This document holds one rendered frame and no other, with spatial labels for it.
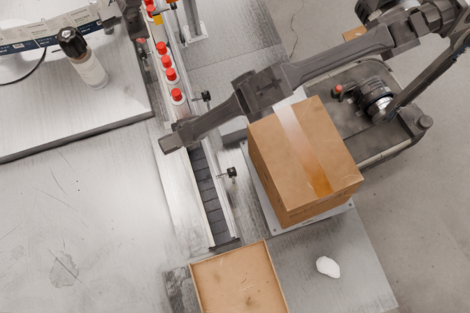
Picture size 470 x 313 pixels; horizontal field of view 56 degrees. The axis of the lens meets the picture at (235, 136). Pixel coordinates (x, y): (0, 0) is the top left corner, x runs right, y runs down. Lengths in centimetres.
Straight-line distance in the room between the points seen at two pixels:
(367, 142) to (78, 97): 139
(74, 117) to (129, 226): 47
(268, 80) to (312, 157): 43
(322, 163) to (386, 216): 123
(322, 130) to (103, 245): 83
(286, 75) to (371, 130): 147
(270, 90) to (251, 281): 76
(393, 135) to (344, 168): 109
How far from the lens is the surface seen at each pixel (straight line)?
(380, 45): 108
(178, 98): 145
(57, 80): 185
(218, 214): 149
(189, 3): 171
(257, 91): 95
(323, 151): 131
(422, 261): 249
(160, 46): 155
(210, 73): 176
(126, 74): 176
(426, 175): 261
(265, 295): 150
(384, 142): 234
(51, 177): 174
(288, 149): 130
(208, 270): 151
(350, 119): 233
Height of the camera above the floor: 233
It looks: 67 degrees down
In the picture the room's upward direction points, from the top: 7 degrees counter-clockwise
